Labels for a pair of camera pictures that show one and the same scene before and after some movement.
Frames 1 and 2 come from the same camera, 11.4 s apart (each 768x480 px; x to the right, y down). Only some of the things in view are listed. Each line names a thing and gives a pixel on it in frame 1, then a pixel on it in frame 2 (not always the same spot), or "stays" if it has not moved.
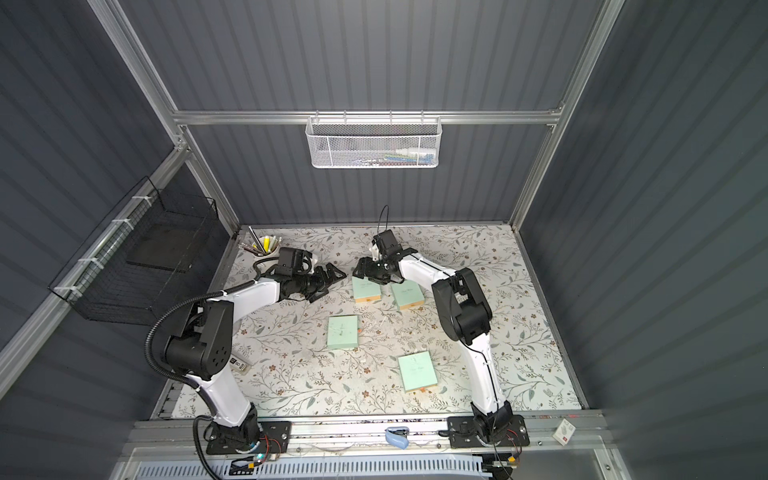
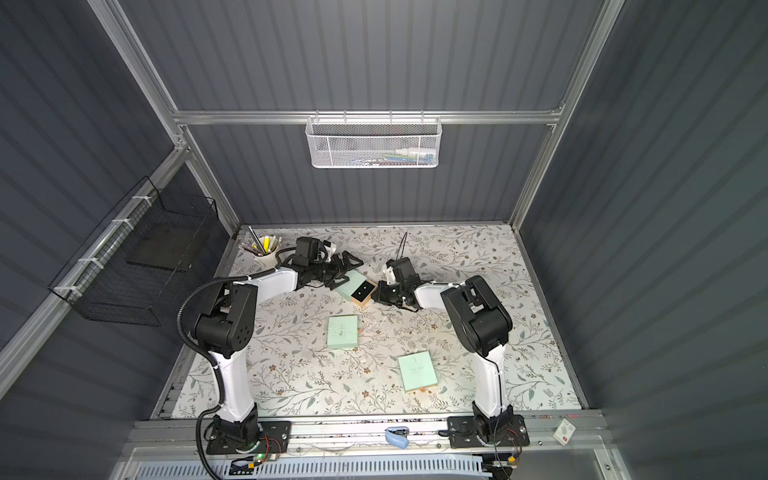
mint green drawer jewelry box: (342, 332) stays
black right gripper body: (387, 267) to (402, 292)
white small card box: (564, 432) stays
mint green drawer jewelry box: (417, 371) stays
